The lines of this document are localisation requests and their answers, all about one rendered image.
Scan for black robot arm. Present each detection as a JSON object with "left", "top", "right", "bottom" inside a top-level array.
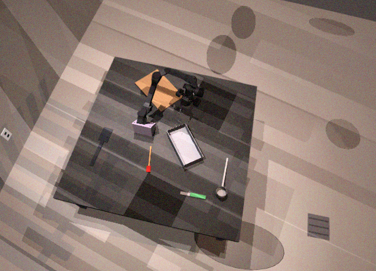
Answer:
[{"left": 136, "top": 67, "right": 205, "bottom": 125}]

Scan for light brown wooden board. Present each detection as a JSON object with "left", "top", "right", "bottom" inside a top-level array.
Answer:
[{"left": 135, "top": 72, "right": 183, "bottom": 112}]

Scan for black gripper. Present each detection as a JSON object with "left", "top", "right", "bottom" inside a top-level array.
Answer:
[{"left": 176, "top": 89, "right": 201, "bottom": 107}]

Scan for grey saucepan with long handle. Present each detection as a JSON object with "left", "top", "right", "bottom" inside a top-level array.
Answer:
[{"left": 216, "top": 158, "right": 228, "bottom": 198}]

